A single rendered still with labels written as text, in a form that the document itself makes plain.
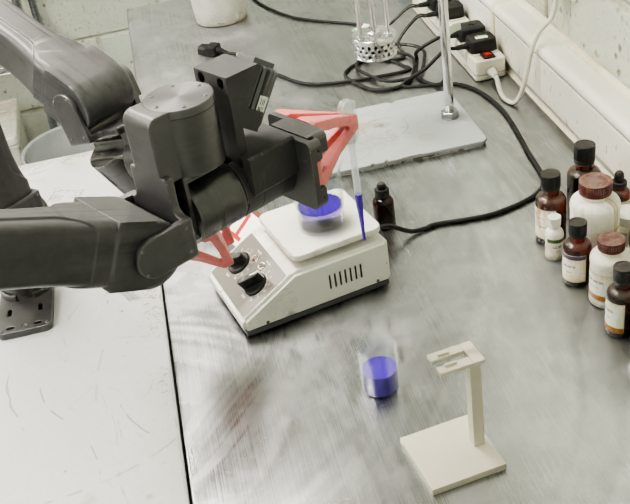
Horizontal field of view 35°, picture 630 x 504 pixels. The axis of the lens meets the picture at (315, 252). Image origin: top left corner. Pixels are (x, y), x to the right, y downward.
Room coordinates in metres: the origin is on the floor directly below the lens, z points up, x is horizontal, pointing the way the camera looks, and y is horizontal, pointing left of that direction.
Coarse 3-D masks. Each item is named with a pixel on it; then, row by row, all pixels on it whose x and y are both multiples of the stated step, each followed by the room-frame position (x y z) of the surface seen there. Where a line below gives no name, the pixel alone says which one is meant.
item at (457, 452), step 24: (432, 360) 0.74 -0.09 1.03; (480, 360) 0.72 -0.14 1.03; (480, 384) 0.73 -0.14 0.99; (480, 408) 0.73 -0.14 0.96; (432, 432) 0.76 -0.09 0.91; (456, 432) 0.76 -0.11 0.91; (480, 432) 0.73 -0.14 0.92; (432, 456) 0.73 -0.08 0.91; (456, 456) 0.72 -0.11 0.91; (480, 456) 0.72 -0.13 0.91; (432, 480) 0.70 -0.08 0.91; (456, 480) 0.69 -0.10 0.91
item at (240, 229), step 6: (246, 216) 1.21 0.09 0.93; (252, 216) 1.20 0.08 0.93; (240, 222) 1.21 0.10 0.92; (246, 222) 1.20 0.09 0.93; (252, 222) 1.19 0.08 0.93; (258, 222) 1.19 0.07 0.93; (234, 228) 1.21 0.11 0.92; (240, 228) 1.20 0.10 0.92; (246, 228) 1.19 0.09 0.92; (252, 228) 1.19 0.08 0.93; (234, 234) 1.20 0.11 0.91; (240, 234) 1.19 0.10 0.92; (246, 234) 1.18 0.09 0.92; (240, 240) 1.18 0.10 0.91
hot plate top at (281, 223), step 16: (288, 208) 1.12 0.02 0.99; (352, 208) 1.09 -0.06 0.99; (272, 224) 1.09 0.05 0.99; (288, 224) 1.08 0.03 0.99; (352, 224) 1.06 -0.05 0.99; (368, 224) 1.05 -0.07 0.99; (288, 240) 1.04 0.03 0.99; (304, 240) 1.04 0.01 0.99; (320, 240) 1.03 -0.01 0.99; (336, 240) 1.03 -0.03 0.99; (352, 240) 1.03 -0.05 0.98; (288, 256) 1.02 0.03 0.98; (304, 256) 1.01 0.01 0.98
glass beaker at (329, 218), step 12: (336, 168) 1.08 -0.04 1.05; (336, 180) 1.05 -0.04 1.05; (336, 192) 1.05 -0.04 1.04; (300, 204) 1.05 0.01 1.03; (336, 204) 1.05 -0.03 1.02; (300, 216) 1.05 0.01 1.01; (312, 216) 1.04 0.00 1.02; (324, 216) 1.04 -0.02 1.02; (336, 216) 1.05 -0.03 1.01; (300, 228) 1.06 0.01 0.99; (312, 228) 1.04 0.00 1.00; (324, 228) 1.04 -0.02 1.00; (336, 228) 1.05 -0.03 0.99
